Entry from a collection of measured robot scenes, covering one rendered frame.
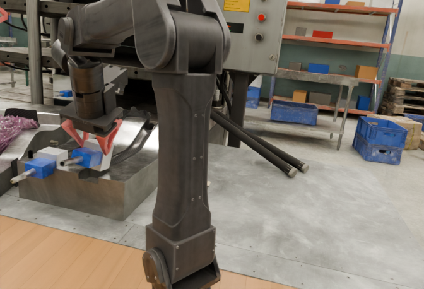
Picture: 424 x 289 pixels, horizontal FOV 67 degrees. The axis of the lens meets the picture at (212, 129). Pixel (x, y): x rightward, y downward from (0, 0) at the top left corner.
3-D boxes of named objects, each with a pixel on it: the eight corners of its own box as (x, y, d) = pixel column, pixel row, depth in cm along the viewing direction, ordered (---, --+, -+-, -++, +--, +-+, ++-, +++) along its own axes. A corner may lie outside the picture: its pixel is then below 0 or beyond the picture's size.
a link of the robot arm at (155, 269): (142, 245, 40) (168, 271, 36) (196, 223, 46) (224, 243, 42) (140, 288, 41) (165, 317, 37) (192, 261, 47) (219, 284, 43)
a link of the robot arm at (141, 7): (55, 12, 53) (159, -66, 31) (107, 19, 59) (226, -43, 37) (63, 87, 54) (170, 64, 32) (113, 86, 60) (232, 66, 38)
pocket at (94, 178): (99, 194, 68) (100, 177, 67) (77, 188, 69) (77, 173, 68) (111, 185, 72) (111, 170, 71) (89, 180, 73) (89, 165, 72)
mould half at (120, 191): (123, 221, 68) (125, 161, 65) (19, 197, 73) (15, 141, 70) (192, 151, 115) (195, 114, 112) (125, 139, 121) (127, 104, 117)
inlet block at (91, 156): (71, 182, 58) (77, 153, 57) (47, 173, 59) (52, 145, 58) (108, 168, 71) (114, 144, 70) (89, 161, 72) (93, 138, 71)
